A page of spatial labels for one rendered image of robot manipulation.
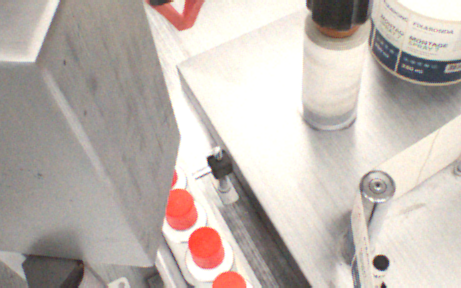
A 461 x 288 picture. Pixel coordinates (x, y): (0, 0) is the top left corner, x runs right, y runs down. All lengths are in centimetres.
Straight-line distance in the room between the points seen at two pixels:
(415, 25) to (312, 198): 28
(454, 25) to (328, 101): 20
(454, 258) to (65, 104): 66
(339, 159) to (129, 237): 57
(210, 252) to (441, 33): 47
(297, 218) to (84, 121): 60
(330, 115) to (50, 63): 67
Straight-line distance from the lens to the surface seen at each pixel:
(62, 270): 36
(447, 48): 87
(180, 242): 61
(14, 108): 21
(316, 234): 78
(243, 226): 84
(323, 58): 73
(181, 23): 54
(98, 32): 23
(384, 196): 61
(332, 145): 85
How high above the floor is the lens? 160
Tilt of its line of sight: 58 degrees down
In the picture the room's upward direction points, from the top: 7 degrees counter-clockwise
